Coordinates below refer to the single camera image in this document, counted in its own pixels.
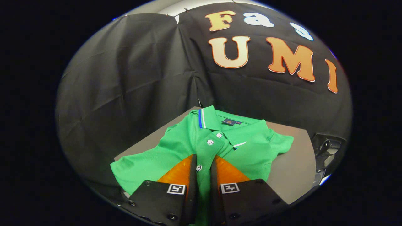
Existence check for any grey box stand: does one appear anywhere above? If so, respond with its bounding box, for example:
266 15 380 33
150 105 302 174
114 106 316 204

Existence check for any green polo shirt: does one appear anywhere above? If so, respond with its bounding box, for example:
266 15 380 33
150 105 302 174
110 105 294 226

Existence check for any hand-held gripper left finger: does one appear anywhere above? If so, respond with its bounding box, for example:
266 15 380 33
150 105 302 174
121 154 198 226

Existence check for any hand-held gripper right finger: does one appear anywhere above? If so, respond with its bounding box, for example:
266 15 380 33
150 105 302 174
210 155 288 226

